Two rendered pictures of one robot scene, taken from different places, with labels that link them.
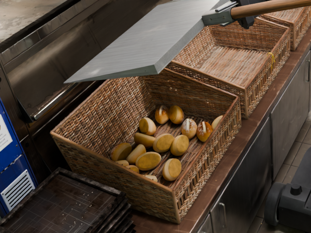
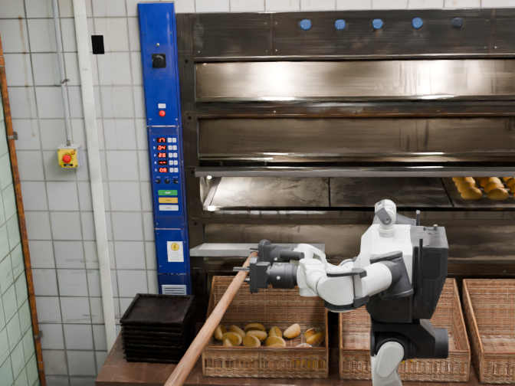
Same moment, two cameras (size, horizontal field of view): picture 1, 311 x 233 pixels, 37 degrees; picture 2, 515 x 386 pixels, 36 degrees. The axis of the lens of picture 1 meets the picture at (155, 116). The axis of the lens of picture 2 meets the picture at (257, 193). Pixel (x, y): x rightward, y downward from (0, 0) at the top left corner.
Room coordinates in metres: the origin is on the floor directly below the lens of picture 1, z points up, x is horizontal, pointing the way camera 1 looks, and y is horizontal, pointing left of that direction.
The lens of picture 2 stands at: (-0.38, -2.67, 2.45)
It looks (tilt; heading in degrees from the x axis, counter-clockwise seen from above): 19 degrees down; 57
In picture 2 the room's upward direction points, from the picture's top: 2 degrees counter-clockwise
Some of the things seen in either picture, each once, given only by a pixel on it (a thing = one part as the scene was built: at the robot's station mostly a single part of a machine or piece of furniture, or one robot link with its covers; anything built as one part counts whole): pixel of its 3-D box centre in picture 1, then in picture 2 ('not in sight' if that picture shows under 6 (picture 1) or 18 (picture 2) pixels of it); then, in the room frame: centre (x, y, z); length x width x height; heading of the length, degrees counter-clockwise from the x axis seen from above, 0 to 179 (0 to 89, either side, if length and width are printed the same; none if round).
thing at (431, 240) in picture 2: not in sight; (402, 269); (1.44, -0.79, 1.27); 0.34 x 0.30 x 0.36; 48
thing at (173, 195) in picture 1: (153, 129); (267, 324); (1.38, 0.02, 0.72); 0.56 x 0.49 x 0.28; 143
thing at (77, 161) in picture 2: not in sight; (70, 155); (0.79, 0.76, 1.46); 0.10 x 0.07 x 0.10; 142
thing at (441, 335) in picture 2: not in sight; (408, 335); (1.46, -0.81, 1.01); 0.28 x 0.13 x 0.18; 142
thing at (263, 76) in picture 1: (220, 52); (399, 326); (1.86, -0.35, 0.72); 0.56 x 0.49 x 0.28; 142
